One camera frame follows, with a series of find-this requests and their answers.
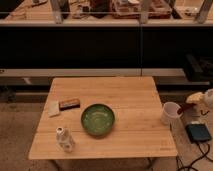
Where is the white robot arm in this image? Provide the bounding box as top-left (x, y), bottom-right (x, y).
top-left (186, 89), bottom-right (213, 109)

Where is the white ceramic cup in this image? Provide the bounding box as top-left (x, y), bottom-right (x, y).
top-left (161, 102), bottom-right (181, 126)

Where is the green ceramic bowl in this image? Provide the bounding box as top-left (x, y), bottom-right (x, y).
top-left (81, 104), bottom-right (115, 136)

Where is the wooden folding table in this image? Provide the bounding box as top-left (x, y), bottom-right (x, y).
top-left (28, 77), bottom-right (177, 160)

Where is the brown chocolate bar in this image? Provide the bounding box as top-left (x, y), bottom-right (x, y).
top-left (59, 99), bottom-right (80, 111)

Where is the small clear glass bottle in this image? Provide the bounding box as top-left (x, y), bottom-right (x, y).
top-left (56, 127), bottom-right (74, 152)

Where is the long workbench shelf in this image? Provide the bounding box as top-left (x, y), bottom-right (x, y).
top-left (0, 0), bottom-right (213, 77)

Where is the black cable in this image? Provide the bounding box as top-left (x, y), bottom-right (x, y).
top-left (175, 141), bottom-right (213, 171)

